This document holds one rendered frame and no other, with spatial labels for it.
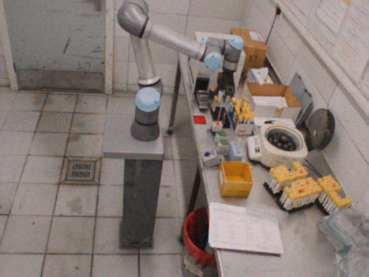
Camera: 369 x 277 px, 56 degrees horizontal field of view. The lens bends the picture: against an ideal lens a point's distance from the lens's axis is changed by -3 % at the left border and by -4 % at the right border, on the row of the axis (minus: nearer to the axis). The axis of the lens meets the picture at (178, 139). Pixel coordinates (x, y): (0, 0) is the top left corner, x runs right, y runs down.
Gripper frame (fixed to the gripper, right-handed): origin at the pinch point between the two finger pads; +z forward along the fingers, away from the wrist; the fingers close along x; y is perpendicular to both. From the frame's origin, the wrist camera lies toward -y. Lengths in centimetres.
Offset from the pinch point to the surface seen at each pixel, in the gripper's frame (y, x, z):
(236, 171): -31.7, -5.4, 17.0
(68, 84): 161, 109, 99
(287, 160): -27.0, -31.3, 12.7
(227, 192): -44.2, 1.2, 17.6
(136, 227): -16, 39, 86
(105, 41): 163, 72, 50
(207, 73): 38.0, 1.1, 5.1
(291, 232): -64, -24, 21
